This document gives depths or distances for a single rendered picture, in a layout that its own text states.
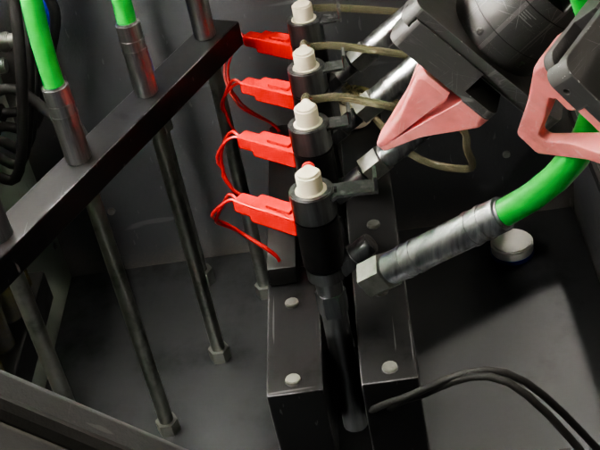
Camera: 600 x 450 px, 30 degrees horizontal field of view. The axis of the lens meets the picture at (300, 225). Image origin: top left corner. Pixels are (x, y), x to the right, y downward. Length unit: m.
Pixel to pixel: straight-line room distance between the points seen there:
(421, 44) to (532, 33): 0.06
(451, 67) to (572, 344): 0.42
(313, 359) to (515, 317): 0.28
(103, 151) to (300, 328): 0.18
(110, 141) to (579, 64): 0.44
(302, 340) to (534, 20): 0.29
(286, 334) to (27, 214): 0.19
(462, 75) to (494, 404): 0.38
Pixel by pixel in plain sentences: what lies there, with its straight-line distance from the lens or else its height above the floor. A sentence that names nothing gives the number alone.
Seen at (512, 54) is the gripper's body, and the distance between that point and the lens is 0.60.
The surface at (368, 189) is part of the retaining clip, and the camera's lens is 0.69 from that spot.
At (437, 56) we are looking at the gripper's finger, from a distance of 0.60.
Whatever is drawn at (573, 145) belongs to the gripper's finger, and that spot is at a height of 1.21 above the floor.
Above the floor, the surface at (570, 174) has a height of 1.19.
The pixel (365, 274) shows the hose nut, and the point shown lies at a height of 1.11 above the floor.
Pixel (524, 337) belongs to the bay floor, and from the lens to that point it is 0.97.
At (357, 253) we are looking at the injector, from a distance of 0.72.
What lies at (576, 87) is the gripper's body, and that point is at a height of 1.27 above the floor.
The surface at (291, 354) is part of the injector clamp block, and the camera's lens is 0.76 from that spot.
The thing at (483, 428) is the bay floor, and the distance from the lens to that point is 0.90.
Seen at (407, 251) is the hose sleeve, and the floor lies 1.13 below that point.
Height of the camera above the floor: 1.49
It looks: 36 degrees down
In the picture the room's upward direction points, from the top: 12 degrees counter-clockwise
